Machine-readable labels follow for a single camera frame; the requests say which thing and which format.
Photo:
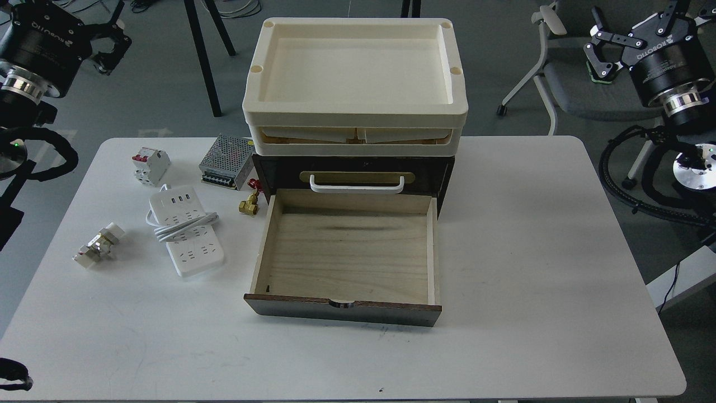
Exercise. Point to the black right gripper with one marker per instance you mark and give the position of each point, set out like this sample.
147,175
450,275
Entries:
657,64

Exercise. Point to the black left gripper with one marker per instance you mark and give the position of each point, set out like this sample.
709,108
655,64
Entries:
42,33

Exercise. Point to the white power strip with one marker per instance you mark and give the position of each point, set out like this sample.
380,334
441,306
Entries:
181,223

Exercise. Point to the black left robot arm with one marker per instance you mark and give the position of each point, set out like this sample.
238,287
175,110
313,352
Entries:
25,115

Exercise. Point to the dark wooden cabinet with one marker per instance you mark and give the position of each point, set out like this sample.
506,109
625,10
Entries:
422,175

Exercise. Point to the green phone on chair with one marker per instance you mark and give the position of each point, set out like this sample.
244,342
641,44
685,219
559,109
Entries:
594,77

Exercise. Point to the grey office chair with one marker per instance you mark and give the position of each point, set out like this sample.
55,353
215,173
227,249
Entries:
561,73

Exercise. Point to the metal mesh power supply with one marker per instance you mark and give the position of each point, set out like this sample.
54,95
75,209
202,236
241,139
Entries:
228,162

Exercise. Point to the cream plastic tray lower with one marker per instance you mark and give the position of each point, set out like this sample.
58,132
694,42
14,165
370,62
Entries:
355,142

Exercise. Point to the cream plastic tray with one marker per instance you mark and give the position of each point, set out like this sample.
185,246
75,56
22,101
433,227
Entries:
356,73
355,142

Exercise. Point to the small metal white connector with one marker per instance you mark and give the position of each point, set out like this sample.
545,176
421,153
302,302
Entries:
99,247

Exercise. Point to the cream plastic tray top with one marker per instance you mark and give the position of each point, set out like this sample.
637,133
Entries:
356,73

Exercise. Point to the open wooden drawer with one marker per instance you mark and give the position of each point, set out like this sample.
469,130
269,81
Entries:
351,257

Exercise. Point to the brass valve red handle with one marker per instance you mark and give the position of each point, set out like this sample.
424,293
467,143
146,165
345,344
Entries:
249,207

